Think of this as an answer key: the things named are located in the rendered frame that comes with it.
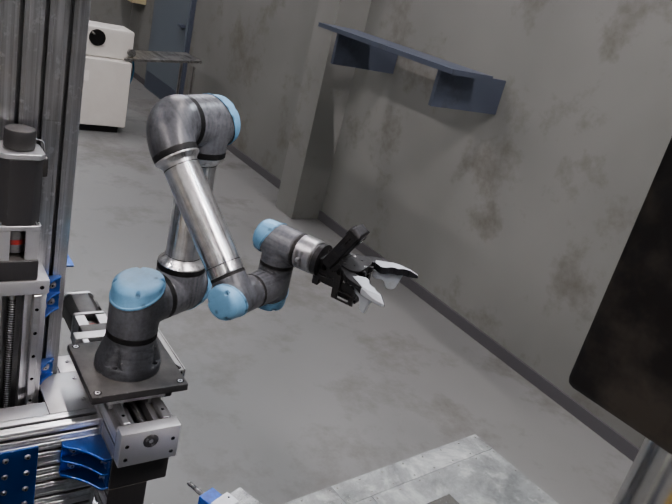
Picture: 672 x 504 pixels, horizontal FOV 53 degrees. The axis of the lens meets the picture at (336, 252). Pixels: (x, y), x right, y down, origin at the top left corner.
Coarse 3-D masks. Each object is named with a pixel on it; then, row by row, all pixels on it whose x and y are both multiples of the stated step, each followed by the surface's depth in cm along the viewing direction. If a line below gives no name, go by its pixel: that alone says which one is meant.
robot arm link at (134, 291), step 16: (128, 272) 153; (144, 272) 154; (112, 288) 149; (128, 288) 147; (144, 288) 148; (160, 288) 150; (112, 304) 149; (128, 304) 147; (144, 304) 148; (160, 304) 152; (176, 304) 157; (112, 320) 150; (128, 320) 149; (144, 320) 150; (160, 320) 156; (128, 336) 150; (144, 336) 152
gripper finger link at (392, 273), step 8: (376, 264) 138; (384, 264) 138; (392, 264) 139; (376, 272) 139; (384, 272) 138; (392, 272) 139; (400, 272) 138; (408, 272) 138; (384, 280) 140; (392, 280) 140; (392, 288) 142
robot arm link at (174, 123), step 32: (160, 128) 134; (192, 128) 138; (160, 160) 135; (192, 160) 136; (192, 192) 135; (192, 224) 135; (224, 224) 138; (224, 256) 135; (224, 288) 133; (256, 288) 138; (224, 320) 135
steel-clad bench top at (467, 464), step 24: (432, 456) 193; (456, 456) 196; (480, 456) 199; (360, 480) 177; (384, 480) 179; (408, 480) 181; (432, 480) 183; (456, 480) 186; (480, 480) 188; (504, 480) 191; (528, 480) 193
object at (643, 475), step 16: (640, 448) 39; (656, 448) 37; (640, 464) 38; (656, 464) 37; (624, 480) 40; (640, 480) 38; (656, 480) 37; (624, 496) 39; (640, 496) 38; (656, 496) 37
